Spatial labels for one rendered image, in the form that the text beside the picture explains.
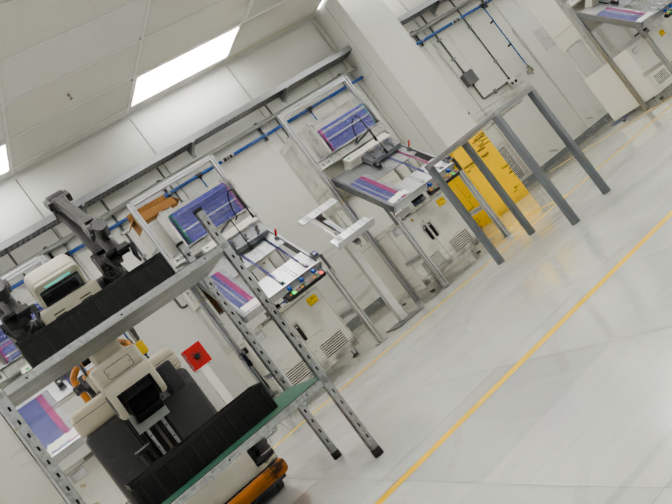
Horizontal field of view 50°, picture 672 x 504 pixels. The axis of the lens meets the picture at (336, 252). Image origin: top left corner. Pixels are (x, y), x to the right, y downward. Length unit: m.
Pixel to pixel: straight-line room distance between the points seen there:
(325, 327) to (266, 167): 2.55
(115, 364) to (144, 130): 4.36
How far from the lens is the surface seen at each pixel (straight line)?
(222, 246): 2.61
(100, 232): 2.95
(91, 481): 4.92
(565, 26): 8.39
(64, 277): 3.22
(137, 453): 3.39
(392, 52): 7.95
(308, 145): 6.11
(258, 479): 3.21
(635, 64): 8.13
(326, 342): 5.30
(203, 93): 7.60
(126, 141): 7.24
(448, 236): 5.96
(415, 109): 7.80
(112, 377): 3.22
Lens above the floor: 0.64
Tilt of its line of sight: 1 degrees up
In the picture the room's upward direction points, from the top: 37 degrees counter-clockwise
